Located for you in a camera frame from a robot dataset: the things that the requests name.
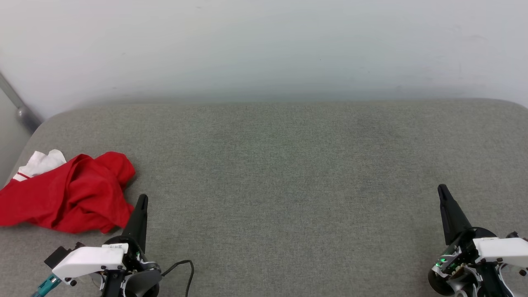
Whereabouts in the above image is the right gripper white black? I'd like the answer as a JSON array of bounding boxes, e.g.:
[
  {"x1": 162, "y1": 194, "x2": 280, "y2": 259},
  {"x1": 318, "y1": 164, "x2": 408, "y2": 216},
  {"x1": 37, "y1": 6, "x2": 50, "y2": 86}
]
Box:
[{"x1": 428, "y1": 184, "x2": 528, "y2": 297}]

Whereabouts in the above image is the teal cable connector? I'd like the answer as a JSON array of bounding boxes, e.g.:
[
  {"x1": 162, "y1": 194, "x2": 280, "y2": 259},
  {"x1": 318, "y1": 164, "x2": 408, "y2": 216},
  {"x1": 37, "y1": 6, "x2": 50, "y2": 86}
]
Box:
[{"x1": 31, "y1": 274, "x2": 62, "y2": 297}]

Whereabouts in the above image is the thin black cable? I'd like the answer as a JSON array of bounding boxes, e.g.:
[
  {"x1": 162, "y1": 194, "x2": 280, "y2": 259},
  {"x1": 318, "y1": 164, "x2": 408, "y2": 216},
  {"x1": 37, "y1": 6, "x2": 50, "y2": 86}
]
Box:
[{"x1": 160, "y1": 259, "x2": 195, "y2": 297}]

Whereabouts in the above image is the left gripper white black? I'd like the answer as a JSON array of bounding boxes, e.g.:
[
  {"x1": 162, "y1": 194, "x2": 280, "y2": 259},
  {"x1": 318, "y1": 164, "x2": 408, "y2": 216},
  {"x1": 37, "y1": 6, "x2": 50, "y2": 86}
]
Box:
[{"x1": 52, "y1": 194, "x2": 162, "y2": 297}]

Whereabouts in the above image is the grey metal pole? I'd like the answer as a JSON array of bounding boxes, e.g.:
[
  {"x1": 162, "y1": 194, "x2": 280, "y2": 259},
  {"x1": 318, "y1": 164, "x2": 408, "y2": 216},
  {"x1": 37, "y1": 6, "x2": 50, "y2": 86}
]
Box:
[{"x1": 0, "y1": 72, "x2": 44, "y2": 133}]

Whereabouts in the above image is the red white basketball jersey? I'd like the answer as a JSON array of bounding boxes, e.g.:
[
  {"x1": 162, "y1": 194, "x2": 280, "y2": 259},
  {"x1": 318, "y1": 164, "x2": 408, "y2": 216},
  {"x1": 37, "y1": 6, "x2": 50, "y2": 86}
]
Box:
[{"x1": 0, "y1": 149, "x2": 137, "y2": 234}]

